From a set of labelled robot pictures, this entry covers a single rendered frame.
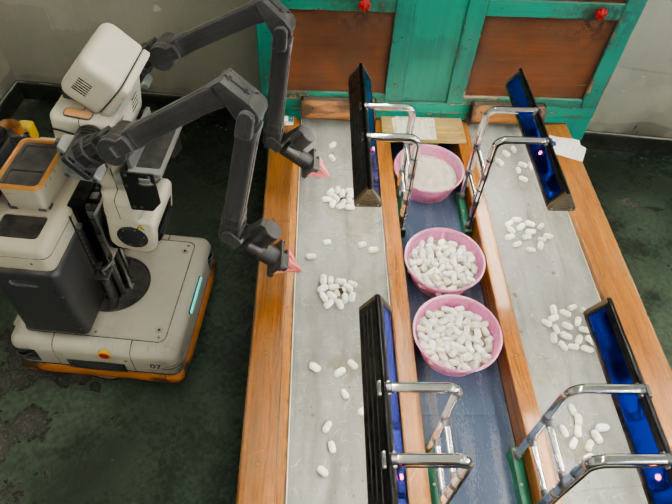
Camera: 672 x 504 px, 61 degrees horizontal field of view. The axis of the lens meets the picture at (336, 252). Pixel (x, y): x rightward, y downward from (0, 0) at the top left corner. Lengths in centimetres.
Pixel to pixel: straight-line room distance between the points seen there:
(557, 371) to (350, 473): 68
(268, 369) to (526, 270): 91
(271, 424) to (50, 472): 116
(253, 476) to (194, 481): 85
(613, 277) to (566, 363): 38
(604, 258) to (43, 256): 182
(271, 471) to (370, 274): 70
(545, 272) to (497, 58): 84
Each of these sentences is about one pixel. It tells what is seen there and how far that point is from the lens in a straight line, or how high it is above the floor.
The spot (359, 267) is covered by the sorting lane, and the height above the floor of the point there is 74.
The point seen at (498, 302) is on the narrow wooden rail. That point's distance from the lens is 185.
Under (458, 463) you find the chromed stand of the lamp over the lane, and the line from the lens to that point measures 120.
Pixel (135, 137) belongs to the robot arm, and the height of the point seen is 128.
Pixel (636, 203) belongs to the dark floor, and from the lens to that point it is 361.
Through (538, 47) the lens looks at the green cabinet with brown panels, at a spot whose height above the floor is 109.
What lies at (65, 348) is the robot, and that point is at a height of 25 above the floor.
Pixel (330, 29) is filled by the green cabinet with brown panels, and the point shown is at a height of 113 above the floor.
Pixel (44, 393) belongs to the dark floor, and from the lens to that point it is 267.
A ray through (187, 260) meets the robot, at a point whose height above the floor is 28.
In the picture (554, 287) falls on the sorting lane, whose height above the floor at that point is 74.
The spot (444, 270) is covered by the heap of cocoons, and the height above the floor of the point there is 72.
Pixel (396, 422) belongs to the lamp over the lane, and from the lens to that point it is 124.
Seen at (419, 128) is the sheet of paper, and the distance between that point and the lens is 236.
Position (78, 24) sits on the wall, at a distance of 365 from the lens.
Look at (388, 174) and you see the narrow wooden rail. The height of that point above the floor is 76.
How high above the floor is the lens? 221
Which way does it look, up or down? 50 degrees down
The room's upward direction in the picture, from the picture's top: 4 degrees clockwise
